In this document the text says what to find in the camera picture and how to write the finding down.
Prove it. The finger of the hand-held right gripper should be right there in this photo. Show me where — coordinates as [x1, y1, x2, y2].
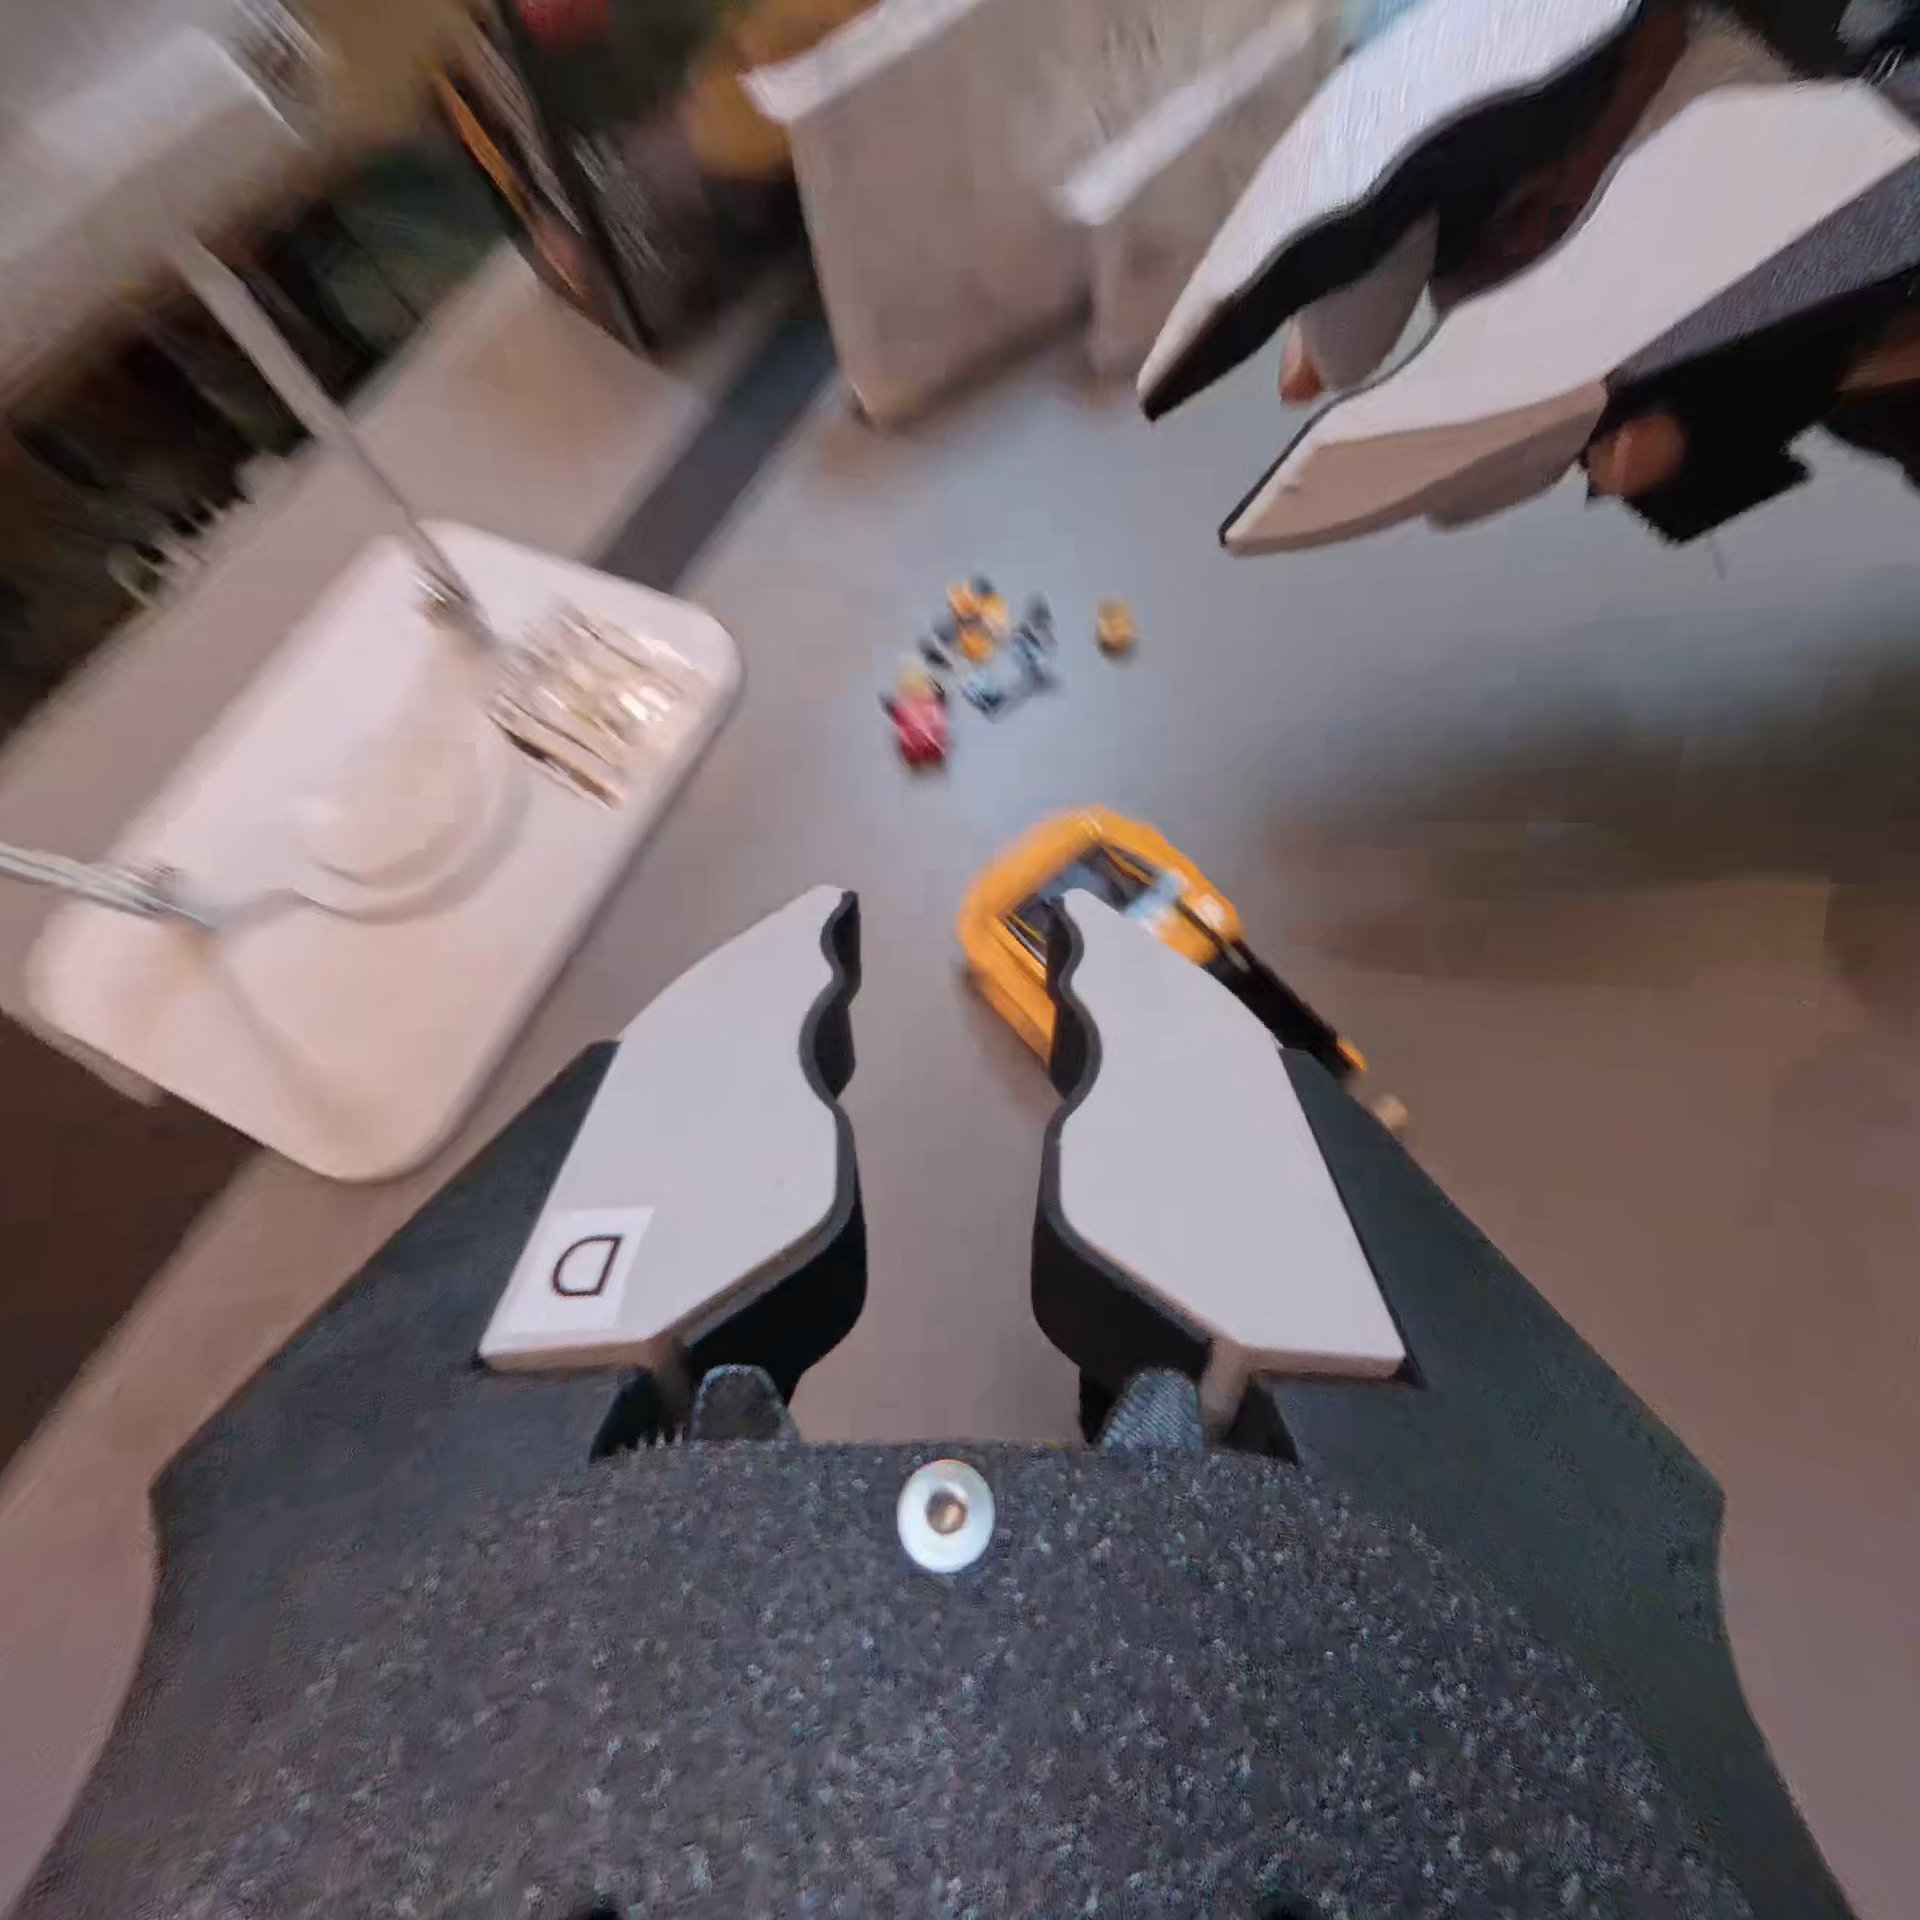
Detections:
[1136, 0, 1649, 425]
[1219, 81, 1920, 559]

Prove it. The pile of small lego parts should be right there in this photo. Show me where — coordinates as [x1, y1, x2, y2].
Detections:
[878, 574, 1065, 720]

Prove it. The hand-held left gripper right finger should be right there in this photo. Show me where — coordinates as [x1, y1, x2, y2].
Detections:
[1028, 890, 1414, 1431]

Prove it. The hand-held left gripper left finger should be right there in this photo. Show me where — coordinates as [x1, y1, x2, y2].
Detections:
[479, 886, 874, 1422]

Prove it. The yellow lego car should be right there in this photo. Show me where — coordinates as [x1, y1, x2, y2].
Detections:
[956, 806, 1416, 1135]

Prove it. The lego sticker sheet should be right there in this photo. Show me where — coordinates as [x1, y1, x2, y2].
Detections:
[482, 598, 712, 809]

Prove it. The person's right hand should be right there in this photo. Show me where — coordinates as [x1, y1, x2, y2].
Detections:
[1281, 216, 1438, 407]

